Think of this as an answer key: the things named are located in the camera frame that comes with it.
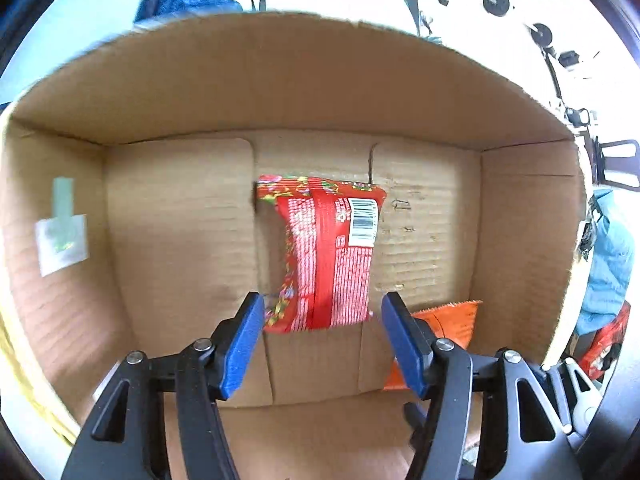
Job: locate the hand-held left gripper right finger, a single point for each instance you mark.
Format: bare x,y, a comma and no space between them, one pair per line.
403,342

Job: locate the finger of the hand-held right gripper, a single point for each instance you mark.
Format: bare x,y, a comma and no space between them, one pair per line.
562,377

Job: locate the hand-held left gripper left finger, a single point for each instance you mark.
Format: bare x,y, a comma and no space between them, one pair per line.
244,347

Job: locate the red snack packet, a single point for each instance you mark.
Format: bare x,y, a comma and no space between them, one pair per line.
330,270

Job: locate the brown cardboard box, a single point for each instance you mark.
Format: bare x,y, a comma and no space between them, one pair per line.
175,210

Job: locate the orange snack packet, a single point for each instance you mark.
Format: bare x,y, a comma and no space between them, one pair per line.
450,322

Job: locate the red printed packet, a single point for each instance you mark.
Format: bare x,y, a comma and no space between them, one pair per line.
607,345

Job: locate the blue packet outside box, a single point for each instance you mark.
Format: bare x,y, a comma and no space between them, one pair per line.
610,260

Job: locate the white paper label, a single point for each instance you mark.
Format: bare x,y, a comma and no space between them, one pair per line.
61,252

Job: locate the yellow cloth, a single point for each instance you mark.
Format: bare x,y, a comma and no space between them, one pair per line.
30,380

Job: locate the black round disc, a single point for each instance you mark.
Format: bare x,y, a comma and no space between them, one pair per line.
542,35
497,2

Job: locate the dark blue cloth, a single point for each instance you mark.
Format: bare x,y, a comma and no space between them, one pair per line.
175,0

